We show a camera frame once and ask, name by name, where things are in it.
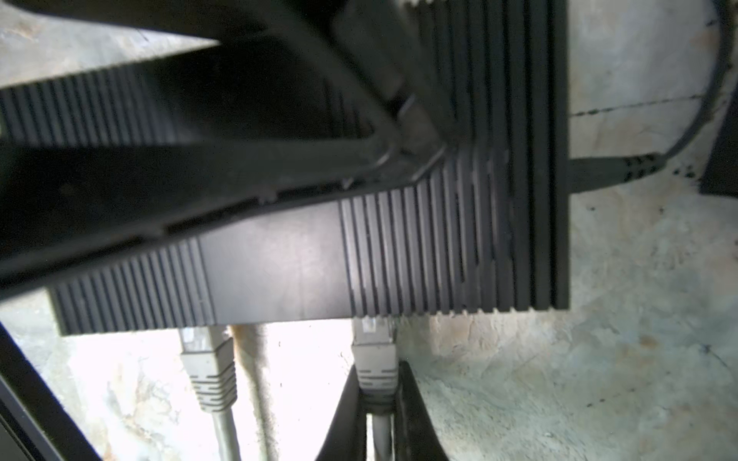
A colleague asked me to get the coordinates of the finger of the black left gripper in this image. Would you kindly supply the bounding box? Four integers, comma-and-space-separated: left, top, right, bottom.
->
1, 1, 459, 294

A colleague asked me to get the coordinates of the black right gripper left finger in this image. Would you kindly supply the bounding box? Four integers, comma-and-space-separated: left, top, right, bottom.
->
315, 366, 367, 461

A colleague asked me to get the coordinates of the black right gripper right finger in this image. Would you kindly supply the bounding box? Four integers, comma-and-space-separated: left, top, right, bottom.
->
394, 361, 449, 461

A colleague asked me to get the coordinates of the grey ethernet cable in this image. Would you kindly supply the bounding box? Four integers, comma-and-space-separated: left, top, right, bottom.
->
177, 325, 243, 461
350, 315, 400, 461

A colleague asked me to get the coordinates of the small black ribbed switch box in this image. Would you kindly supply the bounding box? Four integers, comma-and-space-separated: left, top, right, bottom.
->
0, 0, 572, 338

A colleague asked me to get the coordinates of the black power adapter with plug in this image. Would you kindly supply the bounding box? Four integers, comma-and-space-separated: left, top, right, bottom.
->
569, 1, 737, 169

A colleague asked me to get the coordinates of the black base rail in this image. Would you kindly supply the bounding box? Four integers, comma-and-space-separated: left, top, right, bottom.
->
1, 328, 100, 460

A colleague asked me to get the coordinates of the large black switch box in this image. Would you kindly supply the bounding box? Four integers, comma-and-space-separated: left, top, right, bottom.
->
700, 90, 738, 199

